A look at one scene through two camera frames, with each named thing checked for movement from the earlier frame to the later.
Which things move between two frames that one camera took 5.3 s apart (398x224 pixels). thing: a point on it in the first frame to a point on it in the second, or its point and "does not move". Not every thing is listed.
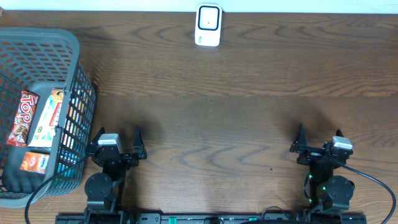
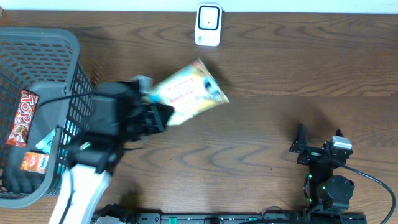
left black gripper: (138, 148) to (152, 123)
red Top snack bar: (25, 112) does not move
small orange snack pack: (35, 162) does not move
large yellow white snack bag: (43, 134) to (193, 90)
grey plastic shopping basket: (46, 104) does not move
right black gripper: (301, 145) does not move
